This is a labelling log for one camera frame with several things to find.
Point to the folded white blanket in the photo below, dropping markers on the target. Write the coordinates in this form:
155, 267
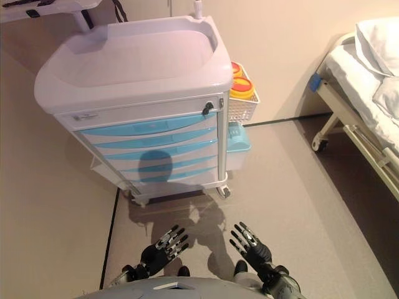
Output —
388, 96

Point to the grey cart caster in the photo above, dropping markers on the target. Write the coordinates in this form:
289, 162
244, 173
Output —
225, 191

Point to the cart drawer label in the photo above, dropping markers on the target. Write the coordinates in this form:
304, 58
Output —
85, 117

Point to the white cart side bin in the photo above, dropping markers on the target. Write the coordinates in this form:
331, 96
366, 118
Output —
99, 169

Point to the silver robot torso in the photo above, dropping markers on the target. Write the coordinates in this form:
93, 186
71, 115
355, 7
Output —
156, 289

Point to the white bed caster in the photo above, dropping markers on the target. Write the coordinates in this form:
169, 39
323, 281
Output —
320, 144

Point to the white pillow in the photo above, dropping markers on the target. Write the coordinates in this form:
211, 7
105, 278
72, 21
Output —
378, 43

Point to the yellow sharps container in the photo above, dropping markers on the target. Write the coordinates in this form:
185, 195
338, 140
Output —
241, 88
237, 69

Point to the white medical cart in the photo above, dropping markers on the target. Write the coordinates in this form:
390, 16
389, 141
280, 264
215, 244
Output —
134, 62

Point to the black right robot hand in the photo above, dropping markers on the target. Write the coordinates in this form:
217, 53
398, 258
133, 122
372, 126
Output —
257, 252

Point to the black drawer lock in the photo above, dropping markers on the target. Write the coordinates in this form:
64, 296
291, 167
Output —
207, 108

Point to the cream hospital bed frame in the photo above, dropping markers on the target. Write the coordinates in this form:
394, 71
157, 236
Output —
349, 124

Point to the silver left robot leg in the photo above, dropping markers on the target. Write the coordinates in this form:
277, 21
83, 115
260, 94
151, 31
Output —
184, 271

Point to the white bed mattress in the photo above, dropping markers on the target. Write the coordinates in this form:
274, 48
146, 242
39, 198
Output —
349, 74

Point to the white pole holder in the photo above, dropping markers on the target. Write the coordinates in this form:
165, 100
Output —
197, 9

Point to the blue bed clip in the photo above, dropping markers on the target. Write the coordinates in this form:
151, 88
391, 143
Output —
315, 82

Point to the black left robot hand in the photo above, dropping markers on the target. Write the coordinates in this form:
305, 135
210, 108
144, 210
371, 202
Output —
156, 255

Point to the silver robot leg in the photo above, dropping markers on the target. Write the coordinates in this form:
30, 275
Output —
240, 268
184, 271

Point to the silver right robot leg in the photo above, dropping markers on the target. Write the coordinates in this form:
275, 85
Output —
240, 268

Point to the white lockable cart drawer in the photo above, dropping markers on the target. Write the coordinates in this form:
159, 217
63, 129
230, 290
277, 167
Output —
140, 112

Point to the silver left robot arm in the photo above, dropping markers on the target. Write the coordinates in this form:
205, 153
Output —
134, 274

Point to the blue lid waste bin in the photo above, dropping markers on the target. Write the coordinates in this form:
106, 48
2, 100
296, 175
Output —
237, 140

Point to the white overbed table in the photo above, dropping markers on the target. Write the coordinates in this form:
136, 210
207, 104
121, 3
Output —
46, 9

